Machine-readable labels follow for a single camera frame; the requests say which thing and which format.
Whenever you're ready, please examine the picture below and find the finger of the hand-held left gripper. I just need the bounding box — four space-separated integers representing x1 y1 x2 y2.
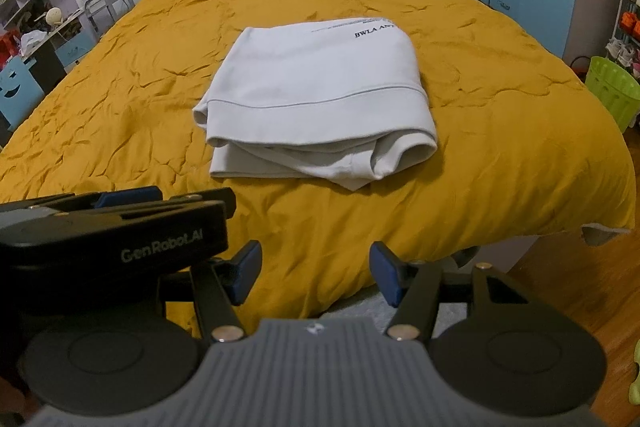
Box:
162 188 237 214
0 186 163 214

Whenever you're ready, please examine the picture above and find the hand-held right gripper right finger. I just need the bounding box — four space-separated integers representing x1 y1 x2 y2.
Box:
370 241 530 342

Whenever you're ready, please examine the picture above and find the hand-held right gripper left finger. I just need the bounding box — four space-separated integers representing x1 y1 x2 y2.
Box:
190 240 263 342

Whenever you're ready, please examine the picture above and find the white printed sweatshirt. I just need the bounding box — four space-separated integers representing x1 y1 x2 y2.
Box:
192 17 440 192

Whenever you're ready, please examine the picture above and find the blue chair with face cutout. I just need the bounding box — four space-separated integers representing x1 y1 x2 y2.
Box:
0 57 41 128

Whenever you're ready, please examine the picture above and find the yellow quilted blanket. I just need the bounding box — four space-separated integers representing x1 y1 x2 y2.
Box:
0 0 636 323

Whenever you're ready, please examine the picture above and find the white plastic bag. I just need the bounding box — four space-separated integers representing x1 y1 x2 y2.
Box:
20 31 48 55

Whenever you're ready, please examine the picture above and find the red bag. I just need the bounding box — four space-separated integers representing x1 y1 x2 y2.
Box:
0 31 23 68

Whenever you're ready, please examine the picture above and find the white mattress sheet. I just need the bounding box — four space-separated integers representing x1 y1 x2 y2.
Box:
580 222 633 248

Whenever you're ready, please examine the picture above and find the light green object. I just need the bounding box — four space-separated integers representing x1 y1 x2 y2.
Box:
620 339 640 408

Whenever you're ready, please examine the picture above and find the green plastic basket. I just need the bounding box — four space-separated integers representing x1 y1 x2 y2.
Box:
585 56 640 132

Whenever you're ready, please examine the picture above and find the white shoe rack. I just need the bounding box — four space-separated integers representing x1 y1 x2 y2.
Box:
602 0 640 80

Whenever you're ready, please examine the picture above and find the black cable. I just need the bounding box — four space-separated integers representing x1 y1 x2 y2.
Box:
570 54 593 82

